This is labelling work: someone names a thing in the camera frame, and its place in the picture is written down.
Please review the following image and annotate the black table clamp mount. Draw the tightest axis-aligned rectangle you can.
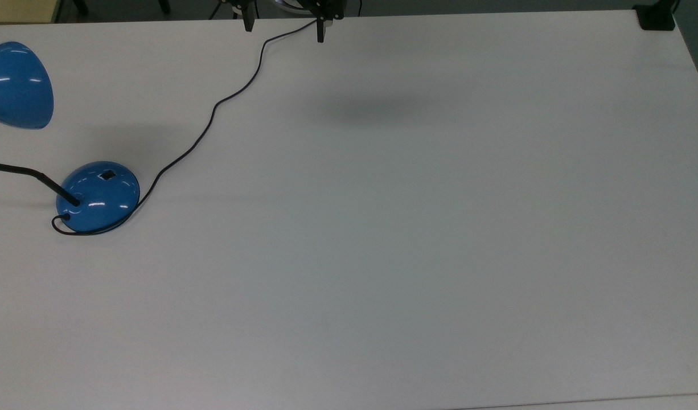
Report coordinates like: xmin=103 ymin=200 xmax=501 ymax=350
xmin=633 ymin=0 xmax=678 ymax=31

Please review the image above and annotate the dark robot gripper body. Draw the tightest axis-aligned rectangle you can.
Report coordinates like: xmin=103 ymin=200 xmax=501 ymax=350
xmin=301 ymin=0 xmax=346 ymax=21

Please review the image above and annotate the light wooden board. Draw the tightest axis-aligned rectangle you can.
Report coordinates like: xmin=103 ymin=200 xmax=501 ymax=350
xmin=0 ymin=0 xmax=63 ymax=24

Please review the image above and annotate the blue gooseneck desk lamp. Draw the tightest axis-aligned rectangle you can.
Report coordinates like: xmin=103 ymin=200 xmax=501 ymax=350
xmin=0 ymin=41 xmax=141 ymax=234

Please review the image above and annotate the black lamp power cord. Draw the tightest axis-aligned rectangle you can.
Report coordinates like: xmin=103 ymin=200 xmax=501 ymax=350
xmin=51 ymin=19 xmax=319 ymax=236

